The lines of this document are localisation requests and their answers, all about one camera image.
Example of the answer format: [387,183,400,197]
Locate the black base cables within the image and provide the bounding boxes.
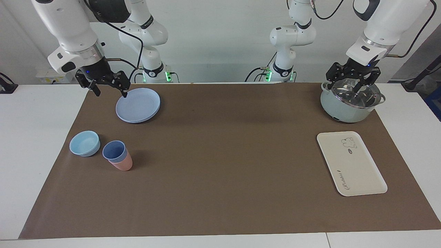
[128,64,180,83]
[244,51,278,83]

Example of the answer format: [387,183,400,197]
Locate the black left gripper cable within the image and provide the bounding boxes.
[386,0,437,58]

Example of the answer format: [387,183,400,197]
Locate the cream tray with bear print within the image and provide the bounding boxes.
[317,131,388,197]

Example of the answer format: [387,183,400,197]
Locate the pink cup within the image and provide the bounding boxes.
[107,149,133,171]

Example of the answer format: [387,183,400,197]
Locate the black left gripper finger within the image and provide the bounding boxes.
[354,68,381,93]
[326,62,350,91]

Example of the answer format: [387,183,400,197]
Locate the blue ribbed cup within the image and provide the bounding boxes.
[102,140,127,164]

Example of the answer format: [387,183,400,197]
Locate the blue plastic plate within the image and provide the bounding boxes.
[115,88,161,124]

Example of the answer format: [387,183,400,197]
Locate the blue crate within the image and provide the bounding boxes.
[424,85,441,122]

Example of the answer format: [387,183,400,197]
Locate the pale green cooking pot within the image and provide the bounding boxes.
[320,81,386,123]

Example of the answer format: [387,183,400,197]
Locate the black stand pole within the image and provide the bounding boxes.
[401,54,441,92]

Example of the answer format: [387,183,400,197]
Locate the black right base cables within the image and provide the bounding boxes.
[128,64,180,83]

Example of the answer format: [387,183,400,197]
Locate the brown table mat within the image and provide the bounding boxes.
[18,82,441,240]

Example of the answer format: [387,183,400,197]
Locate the black left base cables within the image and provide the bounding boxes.
[244,51,278,83]

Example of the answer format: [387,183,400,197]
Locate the white wall power strip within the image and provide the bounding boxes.
[36,68,75,84]

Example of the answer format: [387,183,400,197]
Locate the black table clamp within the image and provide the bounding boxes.
[0,72,19,94]

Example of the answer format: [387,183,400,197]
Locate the light blue bowl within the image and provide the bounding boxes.
[69,131,101,157]

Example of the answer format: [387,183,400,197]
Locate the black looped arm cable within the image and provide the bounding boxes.
[309,0,345,20]

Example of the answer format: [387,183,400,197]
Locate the glass pot lid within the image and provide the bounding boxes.
[327,79,382,109]

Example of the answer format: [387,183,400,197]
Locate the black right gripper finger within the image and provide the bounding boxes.
[75,72,101,97]
[105,70,131,98]

